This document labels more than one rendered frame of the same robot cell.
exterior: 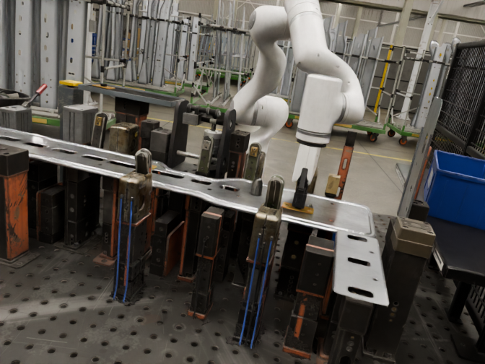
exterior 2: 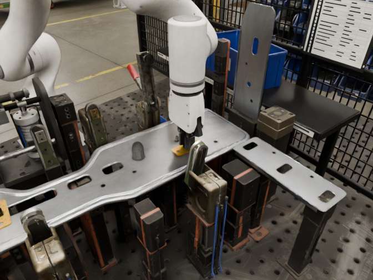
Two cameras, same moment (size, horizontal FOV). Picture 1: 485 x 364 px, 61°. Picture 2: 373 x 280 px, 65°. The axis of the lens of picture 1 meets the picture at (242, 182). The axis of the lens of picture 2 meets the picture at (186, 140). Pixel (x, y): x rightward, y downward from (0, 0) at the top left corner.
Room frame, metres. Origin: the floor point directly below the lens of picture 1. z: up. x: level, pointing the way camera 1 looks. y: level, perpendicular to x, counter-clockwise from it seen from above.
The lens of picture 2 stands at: (0.57, 0.32, 1.50)
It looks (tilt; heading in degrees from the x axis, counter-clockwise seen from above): 36 degrees down; 313
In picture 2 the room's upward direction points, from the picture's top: straight up
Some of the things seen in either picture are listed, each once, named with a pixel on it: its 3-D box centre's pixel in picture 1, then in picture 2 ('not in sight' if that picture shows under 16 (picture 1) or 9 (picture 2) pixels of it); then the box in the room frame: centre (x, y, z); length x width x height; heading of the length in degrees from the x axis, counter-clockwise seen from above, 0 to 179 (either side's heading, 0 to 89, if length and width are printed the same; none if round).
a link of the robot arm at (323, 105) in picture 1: (321, 103); (188, 48); (1.01, -0.16, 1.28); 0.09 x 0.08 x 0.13; 106
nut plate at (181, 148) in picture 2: (298, 206); (186, 146); (1.01, -0.16, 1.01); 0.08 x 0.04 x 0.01; 79
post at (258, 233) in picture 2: (342, 306); (257, 195); (0.83, -0.28, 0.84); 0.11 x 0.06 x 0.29; 169
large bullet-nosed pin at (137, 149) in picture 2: (256, 188); (137, 151); (1.08, -0.04, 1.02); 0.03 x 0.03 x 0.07
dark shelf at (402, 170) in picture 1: (449, 209); (236, 77); (1.17, -0.63, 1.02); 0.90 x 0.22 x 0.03; 169
